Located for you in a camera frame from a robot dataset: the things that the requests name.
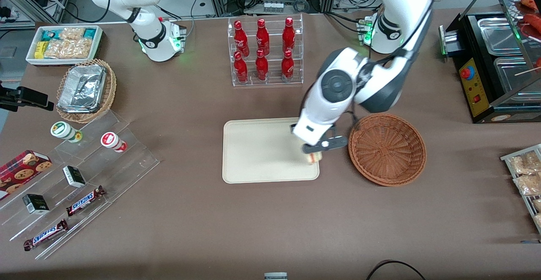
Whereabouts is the small black carton box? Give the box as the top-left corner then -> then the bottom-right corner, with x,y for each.
22,194 -> 50,215
63,166 -> 86,188

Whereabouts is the red cola bottle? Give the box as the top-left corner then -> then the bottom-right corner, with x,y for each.
282,17 -> 296,52
256,18 -> 270,54
281,50 -> 295,81
234,20 -> 250,57
255,49 -> 269,81
234,51 -> 249,83

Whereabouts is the white plastic snack bin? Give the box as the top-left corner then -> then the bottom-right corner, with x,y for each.
26,25 -> 103,67

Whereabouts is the cream plastic tray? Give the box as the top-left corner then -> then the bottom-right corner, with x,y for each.
223,117 -> 320,184

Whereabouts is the green sunflower lid cup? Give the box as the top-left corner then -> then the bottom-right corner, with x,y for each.
51,121 -> 83,143

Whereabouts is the white power strip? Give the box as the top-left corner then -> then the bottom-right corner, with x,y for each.
261,1 -> 289,14

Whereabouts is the red lid yogurt cup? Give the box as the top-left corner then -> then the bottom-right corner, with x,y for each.
101,132 -> 127,153

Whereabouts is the red tartan cookie box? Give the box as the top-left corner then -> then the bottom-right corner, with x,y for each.
0,150 -> 52,200

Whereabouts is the brown round wicker basket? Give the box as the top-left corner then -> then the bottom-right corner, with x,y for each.
348,113 -> 426,187

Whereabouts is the clear acrylic stepped shelf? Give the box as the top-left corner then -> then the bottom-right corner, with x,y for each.
0,110 -> 160,260

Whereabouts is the clear acrylic bottle rack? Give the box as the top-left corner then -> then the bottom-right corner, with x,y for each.
227,14 -> 304,87

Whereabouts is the black food warmer cabinet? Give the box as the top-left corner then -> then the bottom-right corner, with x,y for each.
439,0 -> 541,124

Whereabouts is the light woven wicker basket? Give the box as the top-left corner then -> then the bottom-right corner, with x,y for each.
56,59 -> 117,123

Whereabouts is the steel food pan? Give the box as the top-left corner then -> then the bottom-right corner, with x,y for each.
494,56 -> 541,95
478,17 -> 522,57

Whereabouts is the tray of snack bags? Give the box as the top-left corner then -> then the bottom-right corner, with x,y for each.
501,144 -> 541,234

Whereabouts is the black floor cable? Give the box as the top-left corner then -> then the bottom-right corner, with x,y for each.
366,260 -> 427,280

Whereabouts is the aluminium foil container stack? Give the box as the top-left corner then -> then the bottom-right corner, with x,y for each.
58,65 -> 106,114

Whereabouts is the Snickers chocolate bar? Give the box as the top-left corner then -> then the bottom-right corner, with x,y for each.
24,219 -> 68,251
66,186 -> 106,216

